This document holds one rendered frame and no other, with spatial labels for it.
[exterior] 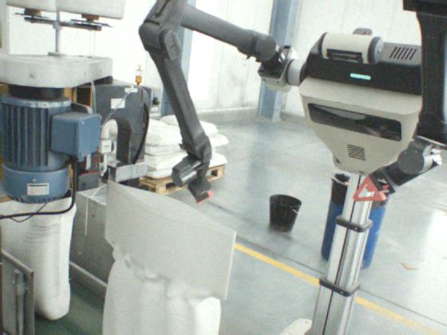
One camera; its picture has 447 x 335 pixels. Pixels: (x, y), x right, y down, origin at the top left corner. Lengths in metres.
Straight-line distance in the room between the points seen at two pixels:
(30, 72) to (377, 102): 0.91
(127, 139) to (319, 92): 0.66
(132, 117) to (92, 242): 0.87
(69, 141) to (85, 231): 1.21
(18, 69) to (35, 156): 0.20
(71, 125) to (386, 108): 0.83
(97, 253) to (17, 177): 1.13
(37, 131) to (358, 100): 0.87
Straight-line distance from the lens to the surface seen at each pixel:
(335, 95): 1.34
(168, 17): 1.07
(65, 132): 1.01
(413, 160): 0.99
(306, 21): 9.93
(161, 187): 4.22
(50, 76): 1.00
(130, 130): 1.46
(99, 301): 1.98
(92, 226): 2.12
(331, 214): 3.36
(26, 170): 1.07
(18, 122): 1.04
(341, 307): 1.72
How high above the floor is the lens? 1.50
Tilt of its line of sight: 16 degrees down
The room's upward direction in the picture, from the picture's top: 7 degrees clockwise
